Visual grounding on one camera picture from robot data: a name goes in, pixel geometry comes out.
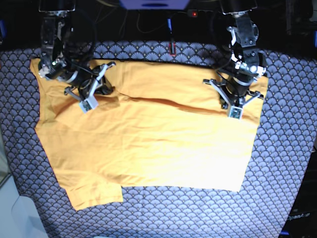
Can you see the black power strip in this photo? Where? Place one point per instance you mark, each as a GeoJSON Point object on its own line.
{"type": "Point", "coordinates": [195, 13]}

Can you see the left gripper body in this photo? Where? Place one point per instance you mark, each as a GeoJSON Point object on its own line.
{"type": "Point", "coordinates": [237, 84]}

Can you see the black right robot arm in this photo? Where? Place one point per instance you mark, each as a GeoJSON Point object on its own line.
{"type": "Point", "coordinates": [59, 62]}

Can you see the blue fan-pattern tablecloth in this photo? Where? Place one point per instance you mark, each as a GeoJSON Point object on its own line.
{"type": "Point", "coordinates": [279, 185]}

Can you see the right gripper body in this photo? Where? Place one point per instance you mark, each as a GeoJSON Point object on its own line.
{"type": "Point", "coordinates": [79, 78]}

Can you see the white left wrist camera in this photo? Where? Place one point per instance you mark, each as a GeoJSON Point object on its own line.
{"type": "Point", "coordinates": [235, 112]}

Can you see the yellow T-shirt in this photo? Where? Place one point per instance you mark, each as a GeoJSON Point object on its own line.
{"type": "Point", "coordinates": [162, 126]}

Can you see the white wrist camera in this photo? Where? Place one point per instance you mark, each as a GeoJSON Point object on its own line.
{"type": "Point", "coordinates": [88, 104]}
{"type": "Point", "coordinates": [235, 112]}

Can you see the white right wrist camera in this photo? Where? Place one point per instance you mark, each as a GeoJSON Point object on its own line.
{"type": "Point", "coordinates": [88, 104]}

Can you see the red black table clamp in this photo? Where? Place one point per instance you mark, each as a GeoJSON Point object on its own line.
{"type": "Point", "coordinates": [172, 48]}

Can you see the blue base camera mount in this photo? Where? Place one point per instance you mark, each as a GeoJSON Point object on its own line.
{"type": "Point", "coordinates": [154, 4]}

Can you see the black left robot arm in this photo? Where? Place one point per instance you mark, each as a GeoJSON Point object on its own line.
{"type": "Point", "coordinates": [246, 64]}

